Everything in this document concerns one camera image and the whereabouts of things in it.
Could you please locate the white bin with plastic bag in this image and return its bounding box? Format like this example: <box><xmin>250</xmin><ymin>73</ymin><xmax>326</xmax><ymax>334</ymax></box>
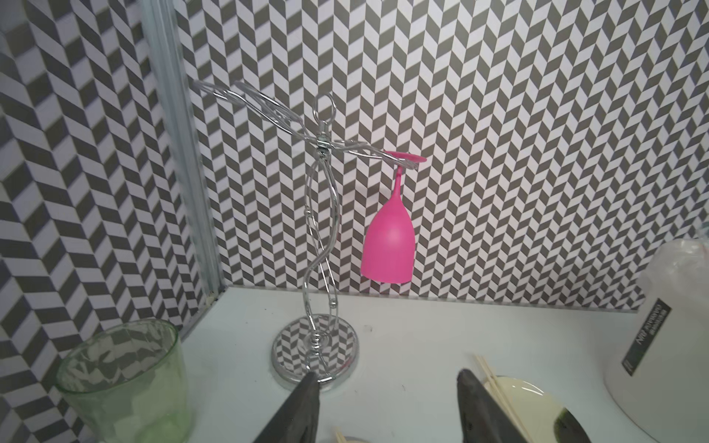
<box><xmin>605</xmin><ymin>227</ymin><xmax>708</xmax><ymax>442</ymax></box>

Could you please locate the cream plate with dark mark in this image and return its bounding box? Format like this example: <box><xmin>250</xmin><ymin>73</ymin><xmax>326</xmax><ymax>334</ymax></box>
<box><xmin>484</xmin><ymin>377</ymin><xmax>591</xmax><ymax>443</ymax></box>

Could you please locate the green translucent plastic cup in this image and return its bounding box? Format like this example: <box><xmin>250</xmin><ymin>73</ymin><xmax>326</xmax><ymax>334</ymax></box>
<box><xmin>56</xmin><ymin>319</ymin><xmax>192</xmax><ymax>442</ymax></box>

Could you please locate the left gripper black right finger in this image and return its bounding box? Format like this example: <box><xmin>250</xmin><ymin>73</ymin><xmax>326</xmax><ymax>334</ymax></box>
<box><xmin>457</xmin><ymin>369</ymin><xmax>527</xmax><ymax>443</ymax></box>

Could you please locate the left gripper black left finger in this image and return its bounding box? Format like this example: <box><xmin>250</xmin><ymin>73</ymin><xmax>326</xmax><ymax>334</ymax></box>
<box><xmin>254</xmin><ymin>372</ymin><xmax>321</xmax><ymax>443</ymax></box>

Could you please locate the metal wire cup rack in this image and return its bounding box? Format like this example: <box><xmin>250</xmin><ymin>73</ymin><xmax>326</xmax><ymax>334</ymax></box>
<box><xmin>192</xmin><ymin>80</ymin><xmax>426</xmax><ymax>389</ymax></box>

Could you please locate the pink plastic goblet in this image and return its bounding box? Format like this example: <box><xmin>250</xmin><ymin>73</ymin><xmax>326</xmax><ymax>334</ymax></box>
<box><xmin>360</xmin><ymin>166</ymin><xmax>417</xmax><ymax>284</ymax></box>

